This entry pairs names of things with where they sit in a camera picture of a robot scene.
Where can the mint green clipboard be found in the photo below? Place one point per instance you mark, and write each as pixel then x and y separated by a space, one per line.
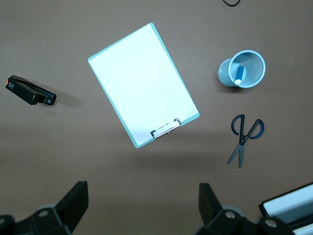
pixel 166 128

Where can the white paper stack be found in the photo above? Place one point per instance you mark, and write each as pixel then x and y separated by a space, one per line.
pixel 305 230
pixel 288 203

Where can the black stapler red tip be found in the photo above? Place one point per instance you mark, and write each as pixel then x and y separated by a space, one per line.
pixel 24 91

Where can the blue marker white cap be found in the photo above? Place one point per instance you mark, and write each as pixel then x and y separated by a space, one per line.
pixel 240 73

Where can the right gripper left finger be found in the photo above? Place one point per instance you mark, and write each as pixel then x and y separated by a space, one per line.
pixel 73 200

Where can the white paper sheet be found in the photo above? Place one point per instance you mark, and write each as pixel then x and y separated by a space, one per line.
pixel 141 80

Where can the light blue mesh cup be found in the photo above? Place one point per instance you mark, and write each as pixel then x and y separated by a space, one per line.
pixel 226 73

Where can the black stacked paper tray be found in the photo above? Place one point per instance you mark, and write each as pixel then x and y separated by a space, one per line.
pixel 262 205

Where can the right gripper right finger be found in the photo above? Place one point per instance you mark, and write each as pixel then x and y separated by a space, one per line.
pixel 207 203

